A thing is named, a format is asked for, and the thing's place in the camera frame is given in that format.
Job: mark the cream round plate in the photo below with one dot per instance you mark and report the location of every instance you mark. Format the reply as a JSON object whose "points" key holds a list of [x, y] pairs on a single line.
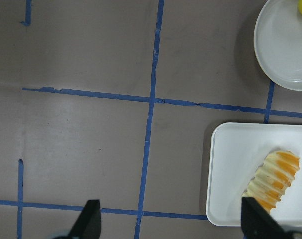
{"points": [[278, 43]]}

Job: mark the orange striped bread roll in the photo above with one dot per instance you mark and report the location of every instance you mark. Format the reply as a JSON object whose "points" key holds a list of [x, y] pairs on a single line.
{"points": [[272, 178]]}

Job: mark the white rectangular tray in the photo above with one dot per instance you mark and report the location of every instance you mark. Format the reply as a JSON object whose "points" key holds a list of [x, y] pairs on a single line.
{"points": [[237, 150]]}

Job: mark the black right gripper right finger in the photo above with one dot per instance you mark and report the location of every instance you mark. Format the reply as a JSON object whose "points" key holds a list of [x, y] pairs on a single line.
{"points": [[256, 223]]}

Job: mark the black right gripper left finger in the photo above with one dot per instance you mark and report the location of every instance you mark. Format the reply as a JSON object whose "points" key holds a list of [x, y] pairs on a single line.
{"points": [[88, 225]]}

